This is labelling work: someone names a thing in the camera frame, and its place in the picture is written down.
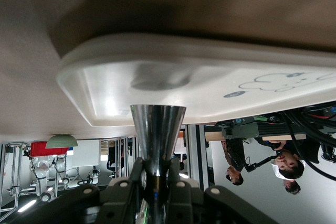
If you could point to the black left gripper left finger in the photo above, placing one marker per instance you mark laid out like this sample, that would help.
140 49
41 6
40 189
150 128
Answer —
92 205

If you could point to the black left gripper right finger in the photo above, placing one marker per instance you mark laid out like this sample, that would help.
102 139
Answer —
210 205

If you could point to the steel jigger cup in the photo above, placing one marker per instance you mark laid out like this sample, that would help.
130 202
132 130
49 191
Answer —
157 129

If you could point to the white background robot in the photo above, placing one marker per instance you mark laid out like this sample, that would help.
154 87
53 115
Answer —
61 169
42 176

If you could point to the white board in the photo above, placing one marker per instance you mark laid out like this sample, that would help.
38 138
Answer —
86 153

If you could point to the person in dark shirt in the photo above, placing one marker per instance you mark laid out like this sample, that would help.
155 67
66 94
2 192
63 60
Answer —
233 155

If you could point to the black articulated device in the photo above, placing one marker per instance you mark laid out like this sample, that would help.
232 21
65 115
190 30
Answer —
260 163

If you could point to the green ceramic bowl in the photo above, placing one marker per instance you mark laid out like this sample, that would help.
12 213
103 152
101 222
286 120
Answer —
61 142

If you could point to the red panel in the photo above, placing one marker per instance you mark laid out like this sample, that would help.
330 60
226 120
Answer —
39 151

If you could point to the dark haired person head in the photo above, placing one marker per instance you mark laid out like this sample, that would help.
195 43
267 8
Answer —
292 188

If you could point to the person in white shirt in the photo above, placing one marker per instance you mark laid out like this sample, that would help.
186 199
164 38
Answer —
291 167

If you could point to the cream rabbit print tray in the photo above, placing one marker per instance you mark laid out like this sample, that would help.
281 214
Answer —
210 61

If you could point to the grey room frame post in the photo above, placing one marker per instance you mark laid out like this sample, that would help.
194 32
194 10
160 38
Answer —
200 155

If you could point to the grey metal mount bracket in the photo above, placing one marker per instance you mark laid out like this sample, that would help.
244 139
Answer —
227 131

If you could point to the aluminium frame rack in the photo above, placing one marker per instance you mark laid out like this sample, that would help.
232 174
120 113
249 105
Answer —
17 171

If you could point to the black table frame rail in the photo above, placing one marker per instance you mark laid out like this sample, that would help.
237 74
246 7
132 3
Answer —
275 129

